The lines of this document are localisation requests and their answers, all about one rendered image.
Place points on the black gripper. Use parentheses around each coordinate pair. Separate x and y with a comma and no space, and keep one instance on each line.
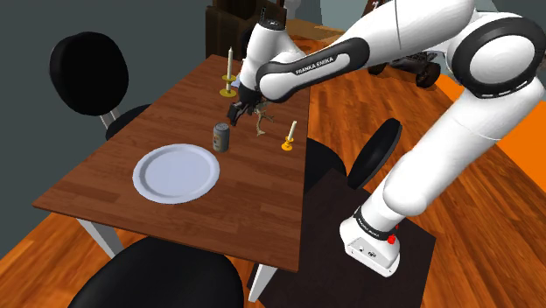
(246,93)

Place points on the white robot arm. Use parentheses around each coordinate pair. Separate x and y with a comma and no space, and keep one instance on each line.
(426,170)

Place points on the grey metal can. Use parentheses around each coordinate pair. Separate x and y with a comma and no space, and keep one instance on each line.
(221,138)

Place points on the bronze branch figure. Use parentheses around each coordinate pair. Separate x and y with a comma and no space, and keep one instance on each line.
(260,123)

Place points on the tall candle on yellow holder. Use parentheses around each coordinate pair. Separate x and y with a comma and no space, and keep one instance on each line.
(230,64)

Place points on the brown wooden table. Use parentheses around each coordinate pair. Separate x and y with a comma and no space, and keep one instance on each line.
(179,102)

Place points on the short candle on yellow holder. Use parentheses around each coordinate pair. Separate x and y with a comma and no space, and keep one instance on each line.
(291,133)

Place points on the white round plate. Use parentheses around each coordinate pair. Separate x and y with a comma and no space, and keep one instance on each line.
(175,172)

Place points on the dark brown cabinet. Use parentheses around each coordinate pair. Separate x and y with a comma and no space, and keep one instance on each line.
(226,30)

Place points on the black round chair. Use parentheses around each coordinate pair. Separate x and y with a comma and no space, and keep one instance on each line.
(375,151)
(162,277)

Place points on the black chair with metal posts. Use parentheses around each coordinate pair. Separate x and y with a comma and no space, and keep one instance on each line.
(87,72)

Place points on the dark wheeled cart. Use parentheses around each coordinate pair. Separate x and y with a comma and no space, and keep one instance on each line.
(420,68)

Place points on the dark robot stand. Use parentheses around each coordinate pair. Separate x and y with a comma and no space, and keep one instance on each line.
(341,281)

